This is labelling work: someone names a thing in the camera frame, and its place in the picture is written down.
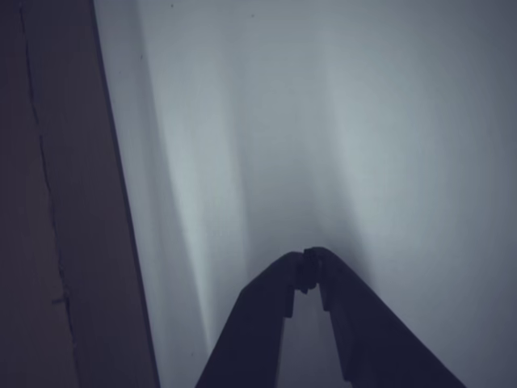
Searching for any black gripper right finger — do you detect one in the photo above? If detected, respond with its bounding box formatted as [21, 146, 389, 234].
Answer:
[297, 246, 468, 388]

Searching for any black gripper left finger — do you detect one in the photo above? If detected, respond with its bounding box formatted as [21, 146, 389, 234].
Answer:
[195, 250, 306, 388]

